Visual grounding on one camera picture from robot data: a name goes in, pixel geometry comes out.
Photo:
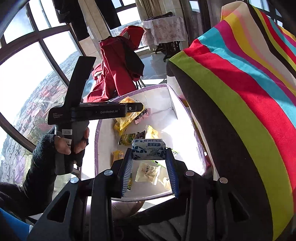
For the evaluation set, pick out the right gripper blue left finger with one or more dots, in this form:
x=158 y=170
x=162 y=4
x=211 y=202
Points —
x=125 y=171

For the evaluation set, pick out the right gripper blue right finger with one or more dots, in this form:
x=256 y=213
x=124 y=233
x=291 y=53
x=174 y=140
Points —
x=171 y=167

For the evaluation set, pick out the blue white snack packet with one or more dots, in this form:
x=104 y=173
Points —
x=148 y=149

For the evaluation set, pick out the black sleeved left forearm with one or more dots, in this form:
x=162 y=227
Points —
x=34 y=195

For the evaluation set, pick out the left hand in black glove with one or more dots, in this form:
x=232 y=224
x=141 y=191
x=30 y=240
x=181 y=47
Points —
x=43 y=161

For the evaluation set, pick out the small yellow snack packet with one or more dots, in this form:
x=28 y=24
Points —
x=117 y=155

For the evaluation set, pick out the cream snack packet in box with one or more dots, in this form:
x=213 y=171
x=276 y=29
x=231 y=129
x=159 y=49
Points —
x=147 y=173

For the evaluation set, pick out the green yellow snack packet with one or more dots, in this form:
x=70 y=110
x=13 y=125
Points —
x=126 y=139

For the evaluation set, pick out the white purple storage box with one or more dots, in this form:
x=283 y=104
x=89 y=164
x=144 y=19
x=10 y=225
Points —
x=168 y=116

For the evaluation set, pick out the yellow plastic snack bag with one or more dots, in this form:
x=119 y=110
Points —
x=122 y=123

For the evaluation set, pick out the pink snack packet in box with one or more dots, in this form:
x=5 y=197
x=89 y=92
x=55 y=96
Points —
x=144 y=114

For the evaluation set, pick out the red jacket on chair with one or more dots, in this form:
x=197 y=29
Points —
x=120 y=67

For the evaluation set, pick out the colourful striped cloth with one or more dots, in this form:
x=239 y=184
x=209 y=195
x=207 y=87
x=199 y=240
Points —
x=239 y=81

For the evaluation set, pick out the table with floral cloth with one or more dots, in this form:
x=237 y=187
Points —
x=165 y=33

